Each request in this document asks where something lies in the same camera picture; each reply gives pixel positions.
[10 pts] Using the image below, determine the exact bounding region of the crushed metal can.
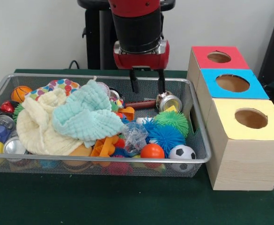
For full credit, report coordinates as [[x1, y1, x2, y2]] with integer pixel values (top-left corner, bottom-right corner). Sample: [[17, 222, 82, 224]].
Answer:
[[156, 92, 183, 113]]

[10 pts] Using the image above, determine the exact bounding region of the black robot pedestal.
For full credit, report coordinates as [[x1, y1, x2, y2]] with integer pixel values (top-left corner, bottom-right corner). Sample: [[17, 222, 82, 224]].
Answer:
[[77, 0, 176, 70]]

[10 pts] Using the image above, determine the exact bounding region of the small orange basketball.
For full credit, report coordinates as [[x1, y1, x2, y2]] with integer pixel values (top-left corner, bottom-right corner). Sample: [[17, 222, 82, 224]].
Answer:
[[11, 85, 32, 103]]

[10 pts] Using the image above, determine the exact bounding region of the shallow mesh bin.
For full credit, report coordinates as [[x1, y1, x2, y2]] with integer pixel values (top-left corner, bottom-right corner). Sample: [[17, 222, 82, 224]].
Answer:
[[0, 73, 212, 178]]

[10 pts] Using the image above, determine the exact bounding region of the light blue muslin cloth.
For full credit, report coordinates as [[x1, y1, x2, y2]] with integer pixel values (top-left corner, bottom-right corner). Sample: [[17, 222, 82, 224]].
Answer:
[[52, 79, 126, 148]]

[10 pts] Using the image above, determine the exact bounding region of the polka dot cloth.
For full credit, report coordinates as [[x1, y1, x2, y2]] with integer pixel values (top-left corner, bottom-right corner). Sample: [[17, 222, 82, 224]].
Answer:
[[24, 78, 81, 101]]

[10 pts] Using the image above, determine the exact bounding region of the small soccer ball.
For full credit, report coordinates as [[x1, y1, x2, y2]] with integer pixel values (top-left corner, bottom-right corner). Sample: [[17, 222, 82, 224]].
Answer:
[[168, 144, 197, 159]]

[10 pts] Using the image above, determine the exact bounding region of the cream muslin cloth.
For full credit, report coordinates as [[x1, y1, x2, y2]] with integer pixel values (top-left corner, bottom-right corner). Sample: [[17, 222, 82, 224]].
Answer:
[[16, 88, 85, 156]]

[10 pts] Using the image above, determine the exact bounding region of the red ball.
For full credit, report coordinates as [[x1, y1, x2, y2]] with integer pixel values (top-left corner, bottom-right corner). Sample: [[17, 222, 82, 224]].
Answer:
[[140, 143, 165, 159]]

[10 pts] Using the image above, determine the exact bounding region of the orange toy building block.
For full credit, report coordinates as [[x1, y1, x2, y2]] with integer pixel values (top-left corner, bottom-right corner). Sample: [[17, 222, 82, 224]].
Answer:
[[90, 135, 119, 157]]

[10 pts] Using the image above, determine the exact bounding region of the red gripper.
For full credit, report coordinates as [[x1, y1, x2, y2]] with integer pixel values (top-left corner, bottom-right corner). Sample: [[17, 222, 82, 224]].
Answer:
[[113, 39, 170, 94]]

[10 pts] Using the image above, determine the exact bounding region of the large green spiky ball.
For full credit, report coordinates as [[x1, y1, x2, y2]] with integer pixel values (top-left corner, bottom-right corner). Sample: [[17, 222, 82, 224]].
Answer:
[[154, 110, 189, 138]]

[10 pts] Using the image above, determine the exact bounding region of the wooden box with three holes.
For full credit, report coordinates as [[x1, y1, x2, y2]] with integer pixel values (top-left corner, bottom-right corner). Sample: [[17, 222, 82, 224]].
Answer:
[[186, 45, 274, 191]]

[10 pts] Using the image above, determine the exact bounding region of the blue spiky ball with eyes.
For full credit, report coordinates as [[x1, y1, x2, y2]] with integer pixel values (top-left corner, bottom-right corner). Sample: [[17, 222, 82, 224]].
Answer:
[[147, 124, 186, 158]]

